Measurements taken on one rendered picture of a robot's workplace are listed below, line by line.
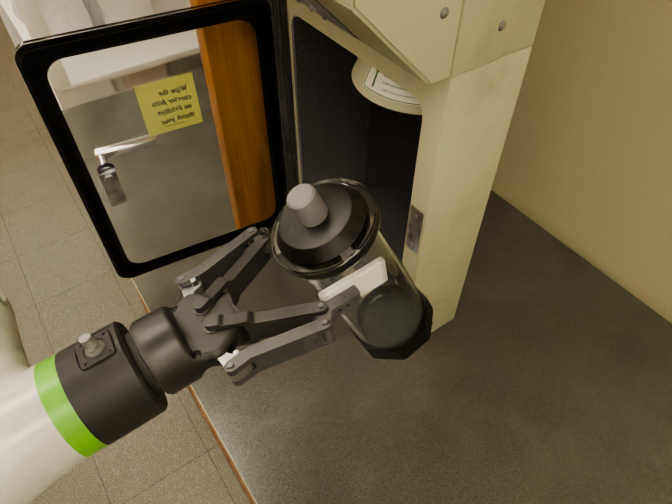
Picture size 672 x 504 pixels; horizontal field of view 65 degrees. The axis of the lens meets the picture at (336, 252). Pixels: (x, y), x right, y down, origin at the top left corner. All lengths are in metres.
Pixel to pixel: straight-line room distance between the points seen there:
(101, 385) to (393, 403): 0.46
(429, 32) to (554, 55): 0.55
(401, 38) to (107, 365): 0.35
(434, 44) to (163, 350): 0.34
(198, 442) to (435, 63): 1.55
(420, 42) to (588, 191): 0.63
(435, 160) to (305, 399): 0.41
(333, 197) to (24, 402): 0.30
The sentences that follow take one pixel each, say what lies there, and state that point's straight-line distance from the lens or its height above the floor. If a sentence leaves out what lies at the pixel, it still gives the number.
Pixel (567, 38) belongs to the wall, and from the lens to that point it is 0.97.
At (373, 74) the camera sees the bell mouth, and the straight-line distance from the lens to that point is 0.65.
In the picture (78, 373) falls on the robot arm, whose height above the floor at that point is 1.28.
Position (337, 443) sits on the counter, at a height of 0.94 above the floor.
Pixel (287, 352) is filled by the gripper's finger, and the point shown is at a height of 1.27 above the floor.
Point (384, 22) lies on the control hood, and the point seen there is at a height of 1.48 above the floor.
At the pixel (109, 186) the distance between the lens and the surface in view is 0.78.
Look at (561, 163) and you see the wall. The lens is 1.05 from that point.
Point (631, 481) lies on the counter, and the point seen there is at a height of 0.94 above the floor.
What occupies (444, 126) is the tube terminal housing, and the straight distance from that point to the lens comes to 0.54.
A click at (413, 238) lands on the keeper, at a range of 0.66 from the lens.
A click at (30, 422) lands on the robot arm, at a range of 0.48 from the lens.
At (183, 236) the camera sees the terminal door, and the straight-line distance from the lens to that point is 0.89.
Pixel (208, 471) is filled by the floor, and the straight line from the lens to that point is 1.80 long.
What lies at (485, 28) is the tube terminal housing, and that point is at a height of 1.45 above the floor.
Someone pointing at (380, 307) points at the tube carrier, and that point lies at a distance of 0.54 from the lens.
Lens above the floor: 1.66
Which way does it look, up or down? 48 degrees down
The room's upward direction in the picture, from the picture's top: straight up
